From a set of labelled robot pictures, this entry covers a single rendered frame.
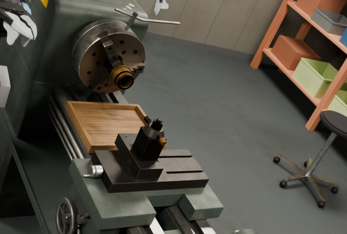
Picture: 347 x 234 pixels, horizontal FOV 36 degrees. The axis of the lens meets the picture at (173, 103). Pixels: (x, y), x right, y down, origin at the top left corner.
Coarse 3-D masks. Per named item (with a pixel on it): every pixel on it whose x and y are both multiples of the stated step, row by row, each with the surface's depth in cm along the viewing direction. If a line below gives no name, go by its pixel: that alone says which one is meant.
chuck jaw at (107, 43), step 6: (102, 36) 224; (108, 36) 224; (102, 42) 224; (108, 42) 223; (108, 48) 223; (114, 48) 224; (108, 54) 225; (114, 54) 224; (108, 60) 228; (114, 60) 225; (114, 66) 225
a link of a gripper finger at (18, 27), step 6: (6, 12) 119; (12, 18) 118; (18, 18) 120; (6, 24) 120; (12, 24) 117; (18, 24) 117; (24, 24) 118; (12, 30) 119; (18, 30) 117; (24, 30) 117; (30, 30) 118; (12, 36) 119; (18, 36) 118; (30, 36) 117; (12, 42) 119
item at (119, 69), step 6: (120, 66) 225; (126, 66) 227; (114, 72) 225; (120, 72) 223; (126, 72) 224; (114, 78) 224; (120, 78) 222; (126, 78) 230; (132, 78) 224; (120, 84) 228; (126, 84) 228; (132, 84) 227
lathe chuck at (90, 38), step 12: (108, 24) 229; (120, 24) 233; (84, 36) 228; (96, 36) 224; (120, 36) 227; (132, 36) 230; (84, 48) 224; (96, 48) 225; (120, 48) 231; (132, 48) 234; (144, 48) 237; (72, 60) 233; (84, 60) 226; (96, 60) 229; (132, 60) 238; (144, 60) 241; (84, 72) 229; (96, 72) 232; (84, 84) 233
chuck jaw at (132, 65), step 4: (120, 60) 236; (124, 64) 233; (128, 64) 234; (132, 64) 235; (136, 64) 237; (140, 64) 238; (132, 68) 232; (136, 68) 234; (140, 68) 237; (132, 72) 231; (136, 72) 235; (140, 72) 239
